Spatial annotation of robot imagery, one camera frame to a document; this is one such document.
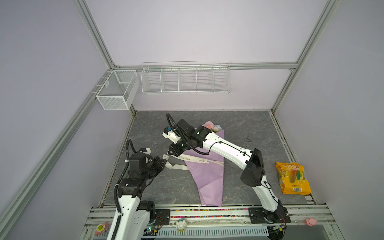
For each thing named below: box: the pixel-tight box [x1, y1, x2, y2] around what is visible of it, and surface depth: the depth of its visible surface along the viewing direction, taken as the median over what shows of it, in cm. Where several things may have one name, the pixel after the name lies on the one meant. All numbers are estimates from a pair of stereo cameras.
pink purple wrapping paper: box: [183, 120, 224, 207], surface depth 83 cm
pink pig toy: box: [304, 218, 318, 227], surface depth 72 cm
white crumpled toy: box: [176, 218, 187, 232], surface depth 69 cm
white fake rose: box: [213, 124, 223, 132], surface depth 104 cm
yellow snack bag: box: [275, 162, 312, 195], surface depth 82 cm
